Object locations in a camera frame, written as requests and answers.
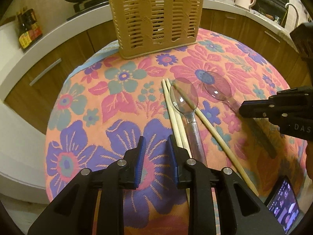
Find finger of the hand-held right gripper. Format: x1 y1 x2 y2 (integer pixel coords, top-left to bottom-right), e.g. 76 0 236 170
276 86 313 99
238 99 294 119

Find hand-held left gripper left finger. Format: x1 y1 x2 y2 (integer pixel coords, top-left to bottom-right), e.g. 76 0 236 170
27 136 147 235

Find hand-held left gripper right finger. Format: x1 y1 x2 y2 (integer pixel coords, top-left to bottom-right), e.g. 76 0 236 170
167 136 285 235

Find clear plastic spoon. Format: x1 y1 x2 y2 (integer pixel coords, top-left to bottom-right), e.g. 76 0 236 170
170 77 208 167
201 71 242 114

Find single wooden chopstick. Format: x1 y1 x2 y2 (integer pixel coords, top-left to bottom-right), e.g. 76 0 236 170
161 80 183 148
171 83 259 197
166 78 192 152

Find tan plastic slotted utensil basket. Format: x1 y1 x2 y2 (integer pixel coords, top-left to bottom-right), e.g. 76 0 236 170
106 0 206 60

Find dark blurred object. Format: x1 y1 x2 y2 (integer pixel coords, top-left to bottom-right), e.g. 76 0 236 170
290 23 313 60

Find floral orange tablecloth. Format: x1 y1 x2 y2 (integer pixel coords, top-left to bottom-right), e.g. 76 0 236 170
44 27 313 235

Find metal faucet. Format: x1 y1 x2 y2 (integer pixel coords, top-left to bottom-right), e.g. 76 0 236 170
281 3 300 28

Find black smartphone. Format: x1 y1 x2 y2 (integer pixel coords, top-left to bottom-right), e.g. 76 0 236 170
265 176 301 234

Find wooden base cabinet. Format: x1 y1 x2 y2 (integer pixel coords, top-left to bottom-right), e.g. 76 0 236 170
5 7 301 134

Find white kitchen countertop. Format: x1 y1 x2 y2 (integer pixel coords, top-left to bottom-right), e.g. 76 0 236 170
0 0 301 98

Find black gas stove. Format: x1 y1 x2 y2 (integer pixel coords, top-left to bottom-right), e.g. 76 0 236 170
66 0 113 21

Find black pan support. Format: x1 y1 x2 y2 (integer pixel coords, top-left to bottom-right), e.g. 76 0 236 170
73 0 110 11

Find dark sauce bottle red label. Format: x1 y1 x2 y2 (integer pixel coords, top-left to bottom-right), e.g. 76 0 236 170
24 8 43 40

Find long metal cabinet handle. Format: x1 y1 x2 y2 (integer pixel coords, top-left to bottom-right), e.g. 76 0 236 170
29 59 62 86

